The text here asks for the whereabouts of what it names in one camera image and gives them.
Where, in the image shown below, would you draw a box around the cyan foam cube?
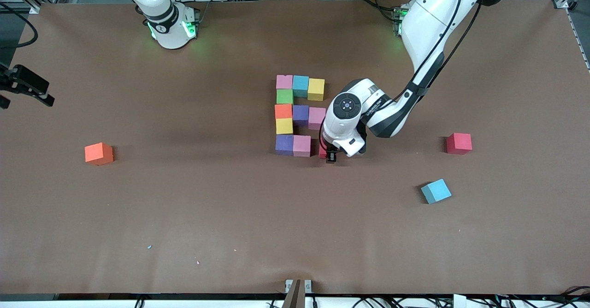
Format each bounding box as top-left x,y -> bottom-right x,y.
420,179 -> 452,204
292,76 -> 310,98

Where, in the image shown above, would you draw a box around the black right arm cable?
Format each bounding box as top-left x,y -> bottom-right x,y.
0,1 -> 39,49

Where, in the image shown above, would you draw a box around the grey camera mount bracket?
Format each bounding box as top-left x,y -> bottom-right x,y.
284,278 -> 313,308

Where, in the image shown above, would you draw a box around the aluminium table edge rail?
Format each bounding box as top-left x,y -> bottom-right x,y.
565,7 -> 590,72

